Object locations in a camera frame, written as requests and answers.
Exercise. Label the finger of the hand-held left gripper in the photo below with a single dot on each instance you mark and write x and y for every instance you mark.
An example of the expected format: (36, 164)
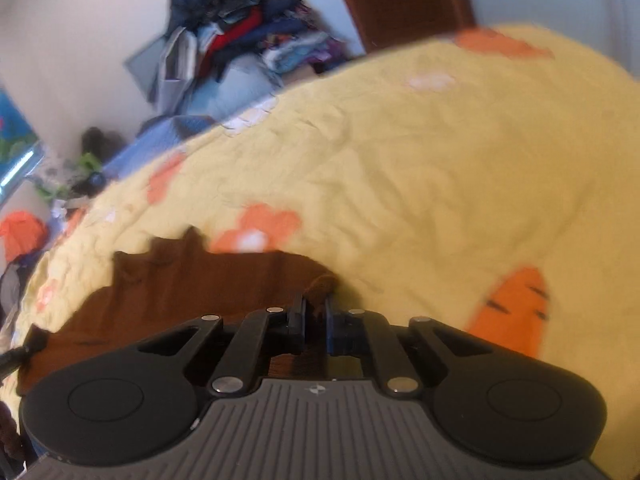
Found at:
(21, 352)

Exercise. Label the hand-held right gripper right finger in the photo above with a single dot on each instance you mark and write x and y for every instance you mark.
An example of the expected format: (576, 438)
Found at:
(332, 330)

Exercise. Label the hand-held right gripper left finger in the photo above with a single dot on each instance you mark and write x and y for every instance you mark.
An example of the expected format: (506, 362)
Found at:
(299, 325)

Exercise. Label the brown knit garment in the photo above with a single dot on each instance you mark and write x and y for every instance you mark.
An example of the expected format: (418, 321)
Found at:
(175, 280)

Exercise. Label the pile of mixed clothes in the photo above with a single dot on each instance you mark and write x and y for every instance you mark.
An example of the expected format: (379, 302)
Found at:
(250, 20)

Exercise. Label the orange bag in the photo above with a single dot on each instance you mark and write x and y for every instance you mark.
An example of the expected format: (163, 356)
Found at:
(22, 235)

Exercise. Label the floral patterned cloth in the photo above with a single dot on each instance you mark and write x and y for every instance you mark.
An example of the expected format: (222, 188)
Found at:
(57, 182)

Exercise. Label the yellow flower print blanket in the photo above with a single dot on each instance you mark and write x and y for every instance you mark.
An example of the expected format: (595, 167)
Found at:
(400, 160)

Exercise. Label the green plastic item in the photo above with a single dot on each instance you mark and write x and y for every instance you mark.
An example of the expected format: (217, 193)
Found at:
(89, 162)

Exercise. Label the dark pair of shoes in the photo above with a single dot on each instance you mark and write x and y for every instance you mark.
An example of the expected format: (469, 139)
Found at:
(100, 142)

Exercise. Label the blue quilted sheet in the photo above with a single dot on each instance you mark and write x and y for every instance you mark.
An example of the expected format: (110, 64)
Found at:
(155, 140)

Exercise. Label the pale blue bundle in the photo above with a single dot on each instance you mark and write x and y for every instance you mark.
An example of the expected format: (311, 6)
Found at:
(235, 90)

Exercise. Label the grey tote bag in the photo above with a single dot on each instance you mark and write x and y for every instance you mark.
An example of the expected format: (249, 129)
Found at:
(175, 65)

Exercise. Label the grey flat panel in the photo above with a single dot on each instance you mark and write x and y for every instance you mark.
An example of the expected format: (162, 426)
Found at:
(142, 67)

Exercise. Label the brown wooden door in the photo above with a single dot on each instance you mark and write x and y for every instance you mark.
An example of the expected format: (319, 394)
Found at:
(400, 0)

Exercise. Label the lotus wall poster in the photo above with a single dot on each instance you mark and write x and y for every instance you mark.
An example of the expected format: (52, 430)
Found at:
(12, 130)

